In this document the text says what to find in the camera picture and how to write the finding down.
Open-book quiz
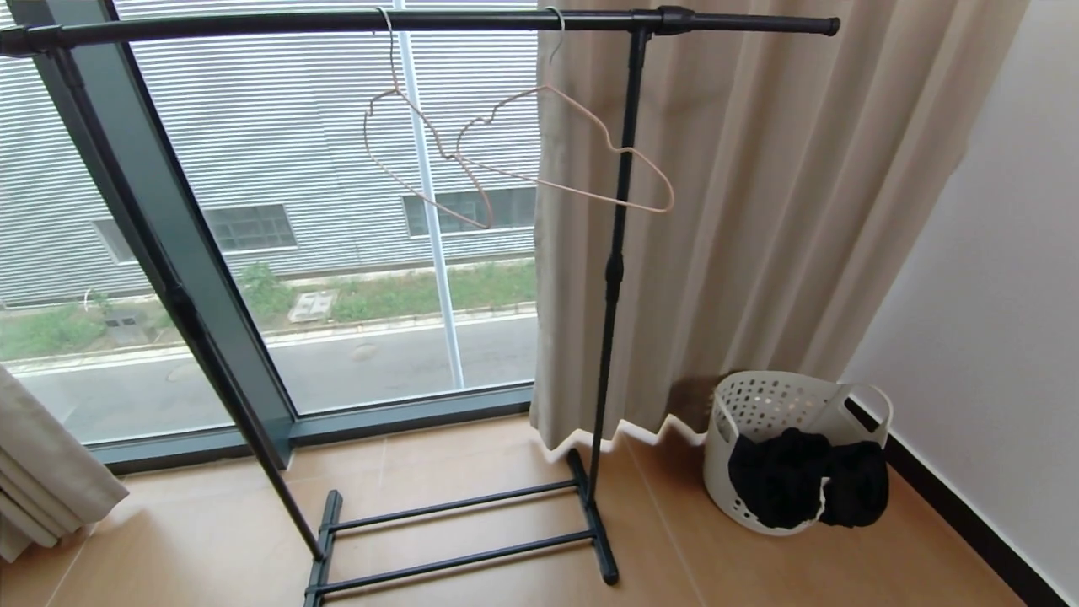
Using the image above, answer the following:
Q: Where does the black clothes rack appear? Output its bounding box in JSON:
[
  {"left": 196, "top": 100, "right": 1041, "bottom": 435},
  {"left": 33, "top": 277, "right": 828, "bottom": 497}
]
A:
[{"left": 0, "top": 6, "right": 841, "bottom": 607}]

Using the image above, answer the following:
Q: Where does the heap of clothes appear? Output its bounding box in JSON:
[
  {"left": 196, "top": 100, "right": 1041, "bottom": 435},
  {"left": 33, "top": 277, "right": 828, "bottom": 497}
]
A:
[{"left": 728, "top": 427, "right": 890, "bottom": 530}]

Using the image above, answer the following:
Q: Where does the white laundry basket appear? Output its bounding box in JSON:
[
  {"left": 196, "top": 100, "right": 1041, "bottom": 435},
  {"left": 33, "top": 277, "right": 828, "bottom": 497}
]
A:
[{"left": 704, "top": 371, "right": 893, "bottom": 538}]

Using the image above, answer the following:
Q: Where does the pink clothes hanger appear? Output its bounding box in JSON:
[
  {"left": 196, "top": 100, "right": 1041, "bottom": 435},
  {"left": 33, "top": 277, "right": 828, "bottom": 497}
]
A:
[
  {"left": 455, "top": 8, "right": 676, "bottom": 215},
  {"left": 364, "top": 8, "right": 496, "bottom": 231}
]

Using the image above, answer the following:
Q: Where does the window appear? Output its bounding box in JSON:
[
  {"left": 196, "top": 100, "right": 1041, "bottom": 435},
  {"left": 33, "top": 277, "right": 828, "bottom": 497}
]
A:
[{"left": 0, "top": 0, "right": 540, "bottom": 473}]

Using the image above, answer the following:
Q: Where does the beige curtain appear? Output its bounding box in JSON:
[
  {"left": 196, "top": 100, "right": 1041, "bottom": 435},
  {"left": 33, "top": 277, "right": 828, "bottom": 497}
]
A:
[
  {"left": 0, "top": 364, "right": 130, "bottom": 564},
  {"left": 529, "top": 0, "right": 1031, "bottom": 452}
]

